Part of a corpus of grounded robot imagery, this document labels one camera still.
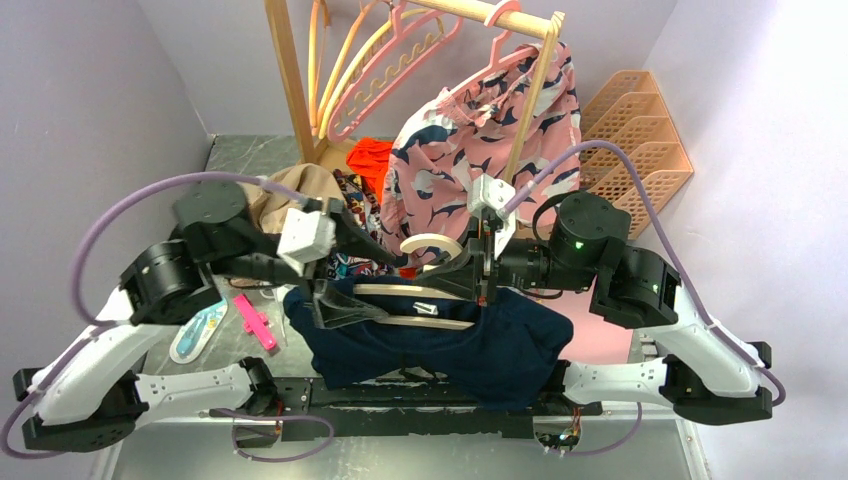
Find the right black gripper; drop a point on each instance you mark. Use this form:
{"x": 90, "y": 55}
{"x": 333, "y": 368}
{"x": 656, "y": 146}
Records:
{"x": 477, "y": 262}

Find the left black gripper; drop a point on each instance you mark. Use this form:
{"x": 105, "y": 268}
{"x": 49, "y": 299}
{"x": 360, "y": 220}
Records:
{"x": 330, "y": 310}

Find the navy blue shorts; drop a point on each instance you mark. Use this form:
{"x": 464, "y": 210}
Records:
{"x": 502, "y": 361}

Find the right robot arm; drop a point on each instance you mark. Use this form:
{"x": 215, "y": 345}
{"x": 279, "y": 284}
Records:
{"x": 707, "y": 376}

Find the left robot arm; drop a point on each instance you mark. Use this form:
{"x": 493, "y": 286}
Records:
{"x": 90, "y": 398}

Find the colourful patterned shorts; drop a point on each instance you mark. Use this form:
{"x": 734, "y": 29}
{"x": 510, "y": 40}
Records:
{"x": 364, "y": 207}

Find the pink shark print shorts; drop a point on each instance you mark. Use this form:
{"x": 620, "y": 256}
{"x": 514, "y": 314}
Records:
{"x": 449, "y": 142}

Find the pink plastic hanger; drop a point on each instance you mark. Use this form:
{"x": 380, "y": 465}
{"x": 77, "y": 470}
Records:
{"x": 391, "y": 66}

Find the pink plastic clip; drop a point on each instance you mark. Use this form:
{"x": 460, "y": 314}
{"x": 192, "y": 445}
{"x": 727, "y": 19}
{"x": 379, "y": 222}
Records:
{"x": 255, "y": 322}

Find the orange garment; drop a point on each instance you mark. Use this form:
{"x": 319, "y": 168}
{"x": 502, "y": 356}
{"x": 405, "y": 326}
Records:
{"x": 370, "y": 158}

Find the wooden clothes rack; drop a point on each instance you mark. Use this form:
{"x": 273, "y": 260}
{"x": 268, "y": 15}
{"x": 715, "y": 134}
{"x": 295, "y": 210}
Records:
{"x": 404, "y": 43}

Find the pink clipboard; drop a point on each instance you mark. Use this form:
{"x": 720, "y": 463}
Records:
{"x": 594, "y": 340}

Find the blue toothbrush package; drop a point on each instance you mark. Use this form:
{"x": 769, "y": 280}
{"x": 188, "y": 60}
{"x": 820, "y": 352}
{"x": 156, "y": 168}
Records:
{"x": 192, "y": 337}

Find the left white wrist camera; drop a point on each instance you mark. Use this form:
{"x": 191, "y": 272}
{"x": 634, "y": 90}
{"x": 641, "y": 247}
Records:
{"x": 306, "y": 237}

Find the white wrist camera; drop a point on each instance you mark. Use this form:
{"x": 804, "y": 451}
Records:
{"x": 494, "y": 194}
{"x": 306, "y": 237}

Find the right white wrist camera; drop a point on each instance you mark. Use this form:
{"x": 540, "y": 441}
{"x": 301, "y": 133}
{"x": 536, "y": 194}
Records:
{"x": 494, "y": 194}

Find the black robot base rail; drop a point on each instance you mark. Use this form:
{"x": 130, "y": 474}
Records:
{"x": 397, "y": 407}

